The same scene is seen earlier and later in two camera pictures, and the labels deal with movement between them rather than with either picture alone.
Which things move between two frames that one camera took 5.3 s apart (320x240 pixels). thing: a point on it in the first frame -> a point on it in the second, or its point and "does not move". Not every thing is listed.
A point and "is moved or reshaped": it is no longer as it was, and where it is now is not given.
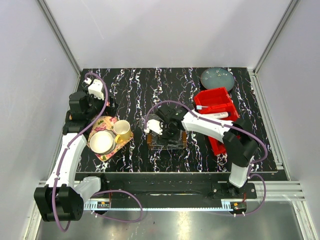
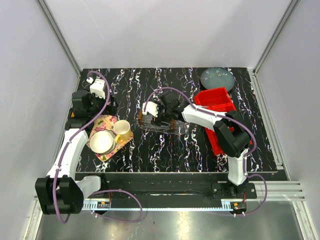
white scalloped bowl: x=102 y=142 does not move
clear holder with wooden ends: x=153 y=139 is moved or reshaped
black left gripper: x=110 y=110 does not move
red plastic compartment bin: x=218 y=101 does not move
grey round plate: x=216 y=77 does not move
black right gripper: x=165 y=137 -> x=160 y=106
